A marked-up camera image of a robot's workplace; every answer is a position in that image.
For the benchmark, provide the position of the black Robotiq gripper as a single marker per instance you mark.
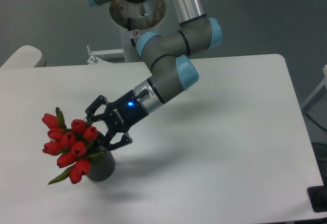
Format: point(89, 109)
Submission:
point(125, 112)

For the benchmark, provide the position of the red tulip bouquet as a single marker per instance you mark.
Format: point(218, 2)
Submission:
point(77, 147)

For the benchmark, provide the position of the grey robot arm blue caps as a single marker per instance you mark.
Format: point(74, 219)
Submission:
point(167, 58)

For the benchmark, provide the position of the dark grey ribbed vase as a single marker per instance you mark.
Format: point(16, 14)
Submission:
point(102, 168)

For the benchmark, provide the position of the white chair backrest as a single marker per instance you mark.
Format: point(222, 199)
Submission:
point(25, 57)

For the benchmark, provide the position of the black device at table edge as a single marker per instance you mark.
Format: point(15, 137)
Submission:
point(317, 196)

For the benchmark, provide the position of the white pedestal base frame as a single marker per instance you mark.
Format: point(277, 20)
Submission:
point(112, 56)

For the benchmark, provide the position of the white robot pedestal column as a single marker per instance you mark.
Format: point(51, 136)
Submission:
point(135, 19)

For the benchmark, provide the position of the white furniture frame right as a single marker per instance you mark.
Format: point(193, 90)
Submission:
point(317, 93)

